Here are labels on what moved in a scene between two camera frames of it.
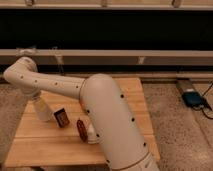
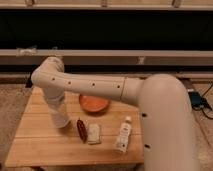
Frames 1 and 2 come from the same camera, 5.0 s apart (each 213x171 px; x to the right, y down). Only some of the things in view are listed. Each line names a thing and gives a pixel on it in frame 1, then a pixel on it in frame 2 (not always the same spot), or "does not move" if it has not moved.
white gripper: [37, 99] → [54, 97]
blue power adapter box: [193, 98] does not move
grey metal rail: [108, 56] does not move
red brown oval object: [82, 131] does not move
